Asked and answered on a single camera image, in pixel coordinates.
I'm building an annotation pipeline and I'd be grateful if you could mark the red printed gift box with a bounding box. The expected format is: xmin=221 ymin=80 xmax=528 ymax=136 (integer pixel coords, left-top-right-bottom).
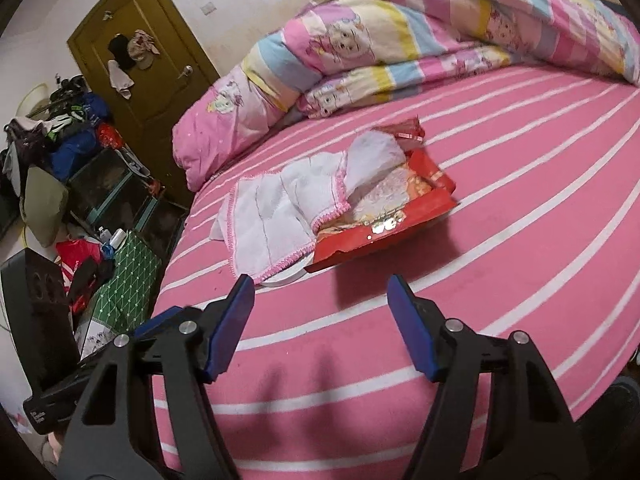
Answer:
xmin=302 ymin=147 xmax=458 ymax=273

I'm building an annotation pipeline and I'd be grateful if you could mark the glass cabinet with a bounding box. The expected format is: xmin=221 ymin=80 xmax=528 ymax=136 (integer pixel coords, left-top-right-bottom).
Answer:
xmin=67 ymin=147 xmax=188 ymax=261

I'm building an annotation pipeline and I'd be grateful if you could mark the olive green cushion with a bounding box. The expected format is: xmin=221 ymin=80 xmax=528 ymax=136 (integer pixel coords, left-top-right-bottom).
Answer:
xmin=22 ymin=165 xmax=70 ymax=248

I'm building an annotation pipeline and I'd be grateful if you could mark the pink striped bed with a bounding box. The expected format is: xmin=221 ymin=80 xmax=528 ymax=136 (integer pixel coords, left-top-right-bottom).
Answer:
xmin=150 ymin=60 xmax=640 ymax=480

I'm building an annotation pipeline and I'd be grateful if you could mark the white towel with pink edge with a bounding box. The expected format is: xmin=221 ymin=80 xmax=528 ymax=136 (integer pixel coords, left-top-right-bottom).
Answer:
xmin=210 ymin=152 xmax=351 ymax=283

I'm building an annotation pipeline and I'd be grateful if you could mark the white hanging cloth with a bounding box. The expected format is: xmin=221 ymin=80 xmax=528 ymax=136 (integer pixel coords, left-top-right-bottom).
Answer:
xmin=107 ymin=60 xmax=135 ymax=101

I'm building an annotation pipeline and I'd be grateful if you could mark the green diamond pattern box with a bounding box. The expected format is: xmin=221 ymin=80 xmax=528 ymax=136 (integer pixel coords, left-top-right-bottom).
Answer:
xmin=75 ymin=230 xmax=163 ymax=361

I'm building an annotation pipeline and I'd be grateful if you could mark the brown wooden door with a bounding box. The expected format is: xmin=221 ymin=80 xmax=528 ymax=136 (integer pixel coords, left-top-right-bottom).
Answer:
xmin=67 ymin=0 xmax=221 ymax=201

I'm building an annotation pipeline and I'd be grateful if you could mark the black cap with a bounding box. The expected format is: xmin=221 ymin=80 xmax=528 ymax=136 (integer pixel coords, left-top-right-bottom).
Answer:
xmin=107 ymin=34 xmax=138 ymax=68

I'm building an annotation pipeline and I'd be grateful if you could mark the pile of clothes and bags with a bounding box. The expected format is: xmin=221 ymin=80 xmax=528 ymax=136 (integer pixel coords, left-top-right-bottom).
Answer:
xmin=47 ymin=92 xmax=111 ymax=181

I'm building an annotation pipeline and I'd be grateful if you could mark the dark clothes pile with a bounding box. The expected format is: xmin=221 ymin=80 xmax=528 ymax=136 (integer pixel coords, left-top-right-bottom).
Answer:
xmin=2 ymin=115 xmax=51 ymax=196

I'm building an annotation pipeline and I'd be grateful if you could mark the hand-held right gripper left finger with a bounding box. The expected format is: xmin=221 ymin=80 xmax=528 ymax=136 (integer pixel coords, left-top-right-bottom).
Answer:
xmin=55 ymin=274 xmax=256 ymax=480

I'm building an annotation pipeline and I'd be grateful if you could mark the red plastic bag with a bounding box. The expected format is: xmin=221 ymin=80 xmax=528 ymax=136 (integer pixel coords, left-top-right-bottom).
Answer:
xmin=55 ymin=239 xmax=103 ymax=316

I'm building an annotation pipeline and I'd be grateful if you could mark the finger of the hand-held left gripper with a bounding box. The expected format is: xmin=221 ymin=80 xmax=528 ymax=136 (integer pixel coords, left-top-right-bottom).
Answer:
xmin=22 ymin=307 xmax=176 ymax=436

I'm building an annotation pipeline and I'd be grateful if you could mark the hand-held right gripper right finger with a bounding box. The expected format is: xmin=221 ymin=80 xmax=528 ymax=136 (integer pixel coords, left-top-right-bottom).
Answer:
xmin=387 ymin=275 xmax=591 ymax=480

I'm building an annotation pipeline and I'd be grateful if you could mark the black cloth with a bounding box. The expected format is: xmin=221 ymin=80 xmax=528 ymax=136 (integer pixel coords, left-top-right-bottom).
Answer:
xmin=67 ymin=257 xmax=116 ymax=306

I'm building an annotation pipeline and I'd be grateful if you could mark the white fan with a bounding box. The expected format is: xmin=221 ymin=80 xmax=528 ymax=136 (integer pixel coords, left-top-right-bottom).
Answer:
xmin=15 ymin=84 xmax=58 ymax=121

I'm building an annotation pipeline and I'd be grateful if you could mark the pink cartoon print pillow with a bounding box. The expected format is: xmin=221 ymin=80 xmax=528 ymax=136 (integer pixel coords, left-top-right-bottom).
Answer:
xmin=172 ymin=67 xmax=301 ymax=191

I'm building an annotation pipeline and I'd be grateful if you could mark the colourful cartoon print quilt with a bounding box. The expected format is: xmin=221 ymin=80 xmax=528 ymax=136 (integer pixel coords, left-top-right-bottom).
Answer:
xmin=240 ymin=0 xmax=640 ymax=121

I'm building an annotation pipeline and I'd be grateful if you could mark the beige cap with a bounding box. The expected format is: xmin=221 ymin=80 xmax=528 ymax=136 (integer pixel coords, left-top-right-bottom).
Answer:
xmin=127 ymin=30 xmax=161 ymax=71

